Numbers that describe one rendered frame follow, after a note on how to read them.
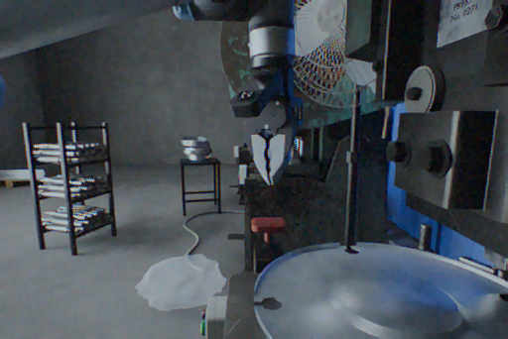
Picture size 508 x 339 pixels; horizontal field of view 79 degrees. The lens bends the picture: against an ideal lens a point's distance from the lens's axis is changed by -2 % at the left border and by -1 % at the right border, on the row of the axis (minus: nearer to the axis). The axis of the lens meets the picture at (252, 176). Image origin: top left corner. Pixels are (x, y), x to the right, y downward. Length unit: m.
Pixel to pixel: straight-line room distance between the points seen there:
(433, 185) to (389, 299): 0.13
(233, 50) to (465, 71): 1.39
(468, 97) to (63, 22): 0.39
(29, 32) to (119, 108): 7.01
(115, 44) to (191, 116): 2.15
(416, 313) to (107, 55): 7.44
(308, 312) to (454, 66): 0.27
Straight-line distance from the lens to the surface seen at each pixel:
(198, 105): 6.96
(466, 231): 0.35
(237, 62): 1.63
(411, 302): 0.37
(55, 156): 2.63
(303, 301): 0.35
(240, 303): 0.35
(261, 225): 0.63
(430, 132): 0.32
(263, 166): 0.54
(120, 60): 7.46
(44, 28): 0.40
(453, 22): 0.37
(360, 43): 0.46
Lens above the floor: 0.97
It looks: 10 degrees down
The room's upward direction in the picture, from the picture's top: straight up
